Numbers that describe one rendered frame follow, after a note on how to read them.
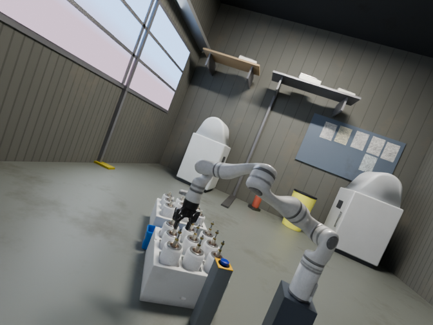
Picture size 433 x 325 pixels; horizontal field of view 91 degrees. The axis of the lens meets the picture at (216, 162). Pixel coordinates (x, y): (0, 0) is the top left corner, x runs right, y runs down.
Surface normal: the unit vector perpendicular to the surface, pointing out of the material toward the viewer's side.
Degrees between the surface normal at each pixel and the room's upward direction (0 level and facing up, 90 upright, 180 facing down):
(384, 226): 90
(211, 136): 90
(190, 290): 90
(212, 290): 90
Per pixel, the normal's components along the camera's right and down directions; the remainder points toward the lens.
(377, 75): -0.20, -0.01
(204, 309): 0.25, 0.17
